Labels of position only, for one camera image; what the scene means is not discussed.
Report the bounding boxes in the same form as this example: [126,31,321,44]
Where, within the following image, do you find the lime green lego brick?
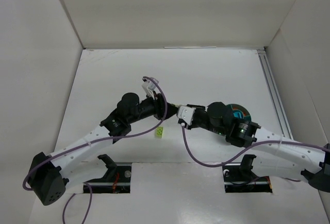
[155,126,163,139]

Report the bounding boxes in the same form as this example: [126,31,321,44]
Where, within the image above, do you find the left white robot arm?
[23,93,178,206]

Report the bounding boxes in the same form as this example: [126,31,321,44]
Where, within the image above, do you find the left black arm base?
[87,154,132,194]

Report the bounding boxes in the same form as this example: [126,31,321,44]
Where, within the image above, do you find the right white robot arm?
[177,102,329,192]

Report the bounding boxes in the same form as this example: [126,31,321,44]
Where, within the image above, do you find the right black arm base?
[222,154,273,193]

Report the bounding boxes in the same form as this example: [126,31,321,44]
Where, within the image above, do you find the teal divided round container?
[229,104,252,121]

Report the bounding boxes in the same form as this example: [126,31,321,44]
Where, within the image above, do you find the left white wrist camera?
[142,77,159,97]

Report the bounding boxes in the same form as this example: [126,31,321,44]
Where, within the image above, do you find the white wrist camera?
[176,106,196,126]
[142,77,159,97]

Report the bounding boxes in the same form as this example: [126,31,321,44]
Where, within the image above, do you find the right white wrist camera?
[176,106,196,126]

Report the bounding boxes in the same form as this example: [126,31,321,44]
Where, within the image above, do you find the aluminium rail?
[256,46,320,183]

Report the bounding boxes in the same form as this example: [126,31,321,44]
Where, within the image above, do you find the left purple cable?
[22,75,169,223]

